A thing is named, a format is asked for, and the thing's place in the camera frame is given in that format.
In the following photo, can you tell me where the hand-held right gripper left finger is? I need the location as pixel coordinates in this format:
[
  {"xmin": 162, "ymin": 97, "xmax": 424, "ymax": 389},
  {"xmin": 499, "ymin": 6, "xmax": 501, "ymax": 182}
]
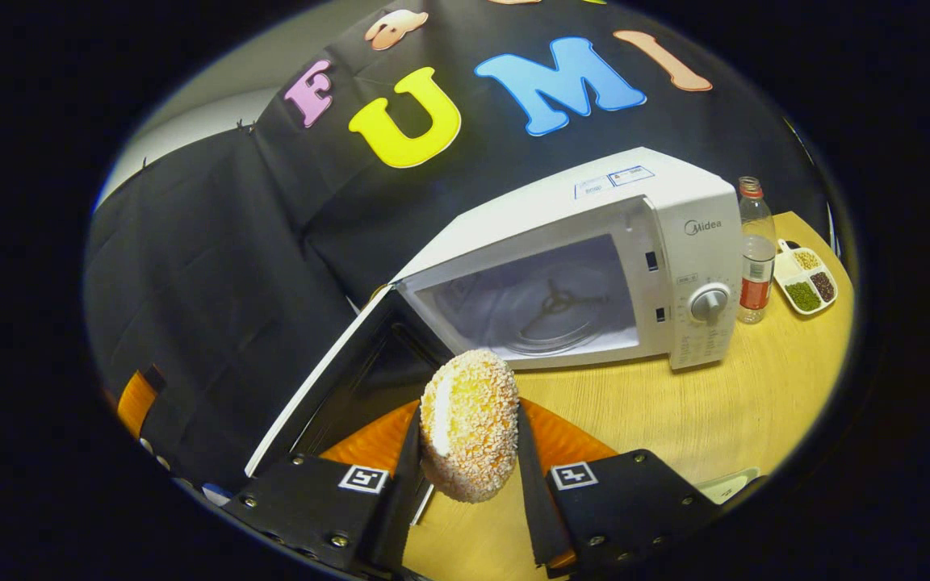
[{"xmin": 223, "ymin": 403, "xmax": 425, "ymax": 575}]

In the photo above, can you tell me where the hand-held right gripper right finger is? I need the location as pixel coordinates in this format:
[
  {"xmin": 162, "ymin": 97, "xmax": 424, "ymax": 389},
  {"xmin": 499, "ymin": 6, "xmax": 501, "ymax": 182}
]
[{"xmin": 516, "ymin": 399, "xmax": 720, "ymax": 575}]

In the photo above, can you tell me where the sesame bread bun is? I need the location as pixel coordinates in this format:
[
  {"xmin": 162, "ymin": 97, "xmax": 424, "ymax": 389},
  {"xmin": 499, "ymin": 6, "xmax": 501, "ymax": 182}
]
[{"xmin": 419, "ymin": 349, "xmax": 521, "ymax": 504}]

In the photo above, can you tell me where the white microwave oven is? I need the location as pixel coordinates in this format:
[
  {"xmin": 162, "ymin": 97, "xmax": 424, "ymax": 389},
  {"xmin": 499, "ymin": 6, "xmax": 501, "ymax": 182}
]
[{"xmin": 245, "ymin": 147, "xmax": 744, "ymax": 479}]

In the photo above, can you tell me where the black backdrop cloth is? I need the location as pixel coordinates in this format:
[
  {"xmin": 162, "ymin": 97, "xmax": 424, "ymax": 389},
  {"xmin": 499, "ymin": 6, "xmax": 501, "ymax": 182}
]
[{"xmin": 84, "ymin": 0, "xmax": 829, "ymax": 501}]

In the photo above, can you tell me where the pale green tray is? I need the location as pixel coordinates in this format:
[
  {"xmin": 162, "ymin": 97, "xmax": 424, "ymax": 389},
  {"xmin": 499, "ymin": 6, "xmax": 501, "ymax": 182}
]
[{"xmin": 695, "ymin": 466, "xmax": 760, "ymax": 505}]

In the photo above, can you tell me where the clear plastic bottle red label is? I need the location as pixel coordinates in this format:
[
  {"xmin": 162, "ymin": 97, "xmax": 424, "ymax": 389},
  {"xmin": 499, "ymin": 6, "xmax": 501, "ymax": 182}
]
[{"xmin": 737, "ymin": 176, "xmax": 777, "ymax": 325}]

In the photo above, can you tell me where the white divided dish with beans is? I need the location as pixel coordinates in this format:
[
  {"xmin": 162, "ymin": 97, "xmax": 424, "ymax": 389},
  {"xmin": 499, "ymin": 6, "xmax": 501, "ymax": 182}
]
[{"xmin": 773, "ymin": 239, "xmax": 839, "ymax": 316}]

